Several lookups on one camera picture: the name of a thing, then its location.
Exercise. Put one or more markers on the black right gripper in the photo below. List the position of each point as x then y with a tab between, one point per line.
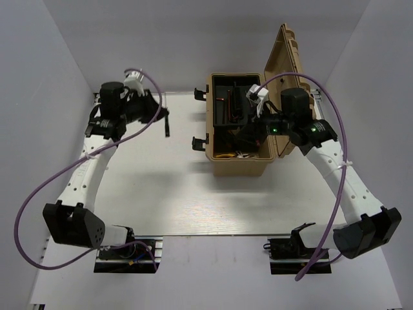
253	130

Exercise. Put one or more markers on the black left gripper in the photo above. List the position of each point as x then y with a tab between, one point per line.
149	102

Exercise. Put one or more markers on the black green screwdriver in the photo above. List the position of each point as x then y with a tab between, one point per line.
167	127

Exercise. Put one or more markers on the large brown hex key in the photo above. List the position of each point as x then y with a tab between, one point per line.
221	105

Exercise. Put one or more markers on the tan plastic toolbox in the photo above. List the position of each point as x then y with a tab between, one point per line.
236	140

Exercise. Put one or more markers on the yellow black needle-nose pliers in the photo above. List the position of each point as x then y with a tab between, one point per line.
226	155

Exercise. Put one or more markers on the orange handled tool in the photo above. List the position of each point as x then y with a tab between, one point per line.
240	154

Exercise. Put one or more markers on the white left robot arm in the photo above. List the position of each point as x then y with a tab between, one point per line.
71	219

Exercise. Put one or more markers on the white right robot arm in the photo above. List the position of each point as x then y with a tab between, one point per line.
369	224

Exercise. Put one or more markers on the black toolbox inner tray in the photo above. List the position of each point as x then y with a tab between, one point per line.
231	108

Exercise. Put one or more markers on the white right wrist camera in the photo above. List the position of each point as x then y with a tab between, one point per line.
257	95

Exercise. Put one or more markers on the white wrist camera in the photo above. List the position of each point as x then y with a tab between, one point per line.
133	80
257	95

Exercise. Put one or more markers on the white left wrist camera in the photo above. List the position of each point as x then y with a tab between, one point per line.
133	80

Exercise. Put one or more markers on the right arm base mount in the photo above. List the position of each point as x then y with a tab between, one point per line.
289	253

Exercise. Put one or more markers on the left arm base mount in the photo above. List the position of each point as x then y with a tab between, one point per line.
140	258

